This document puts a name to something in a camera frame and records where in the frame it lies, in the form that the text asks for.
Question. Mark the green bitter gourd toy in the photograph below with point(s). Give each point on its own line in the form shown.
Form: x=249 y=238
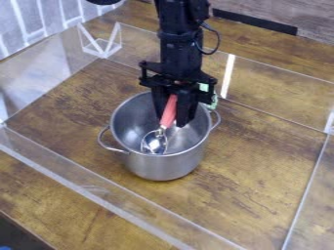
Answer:
x=212 y=105

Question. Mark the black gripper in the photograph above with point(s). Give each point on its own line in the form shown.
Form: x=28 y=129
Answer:
x=192 y=88

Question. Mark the stainless steel pot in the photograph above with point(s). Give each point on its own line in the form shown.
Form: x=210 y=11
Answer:
x=160 y=159

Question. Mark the pink handled metal spoon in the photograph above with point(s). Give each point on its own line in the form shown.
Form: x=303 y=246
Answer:
x=154 y=142

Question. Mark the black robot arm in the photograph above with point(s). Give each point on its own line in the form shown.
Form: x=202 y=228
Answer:
x=176 y=75

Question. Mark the clear acrylic enclosure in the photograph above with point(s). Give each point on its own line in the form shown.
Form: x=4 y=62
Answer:
x=259 y=193

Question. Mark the black wall strip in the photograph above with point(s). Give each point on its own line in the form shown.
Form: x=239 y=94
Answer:
x=270 y=25

